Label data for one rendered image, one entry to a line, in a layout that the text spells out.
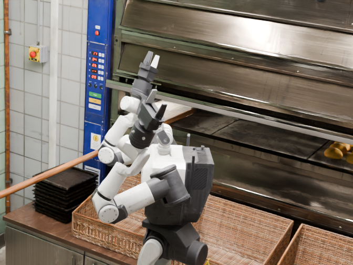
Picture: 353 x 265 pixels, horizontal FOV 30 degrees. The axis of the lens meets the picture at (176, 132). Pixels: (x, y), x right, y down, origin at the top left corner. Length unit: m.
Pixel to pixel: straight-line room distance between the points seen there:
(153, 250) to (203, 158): 0.47
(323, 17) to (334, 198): 0.94
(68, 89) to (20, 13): 0.57
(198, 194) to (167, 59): 1.19
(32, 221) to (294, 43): 1.84
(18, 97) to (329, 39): 2.14
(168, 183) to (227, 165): 1.18
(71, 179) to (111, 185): 1.53
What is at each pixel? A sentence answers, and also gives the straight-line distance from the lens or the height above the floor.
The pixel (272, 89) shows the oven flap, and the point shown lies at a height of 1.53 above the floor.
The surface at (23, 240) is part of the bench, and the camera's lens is 4.06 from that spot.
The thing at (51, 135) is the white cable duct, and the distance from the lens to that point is 4.38.
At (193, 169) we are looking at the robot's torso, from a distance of 2.71.
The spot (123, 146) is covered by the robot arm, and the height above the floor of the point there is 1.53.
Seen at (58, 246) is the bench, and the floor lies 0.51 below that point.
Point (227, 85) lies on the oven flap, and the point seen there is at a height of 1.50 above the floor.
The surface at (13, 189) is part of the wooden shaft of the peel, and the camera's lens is 2.95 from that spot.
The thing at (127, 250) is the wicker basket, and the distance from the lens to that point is 3.66.
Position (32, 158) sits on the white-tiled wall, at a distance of 4.57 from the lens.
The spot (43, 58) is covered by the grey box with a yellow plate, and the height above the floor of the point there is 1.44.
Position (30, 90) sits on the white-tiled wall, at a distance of 4.44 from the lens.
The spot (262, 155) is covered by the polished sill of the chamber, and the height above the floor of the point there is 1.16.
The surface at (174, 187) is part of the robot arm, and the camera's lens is 2.60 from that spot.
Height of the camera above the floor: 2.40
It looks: 19 degrees down
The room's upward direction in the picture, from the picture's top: 5 degrees clockwise
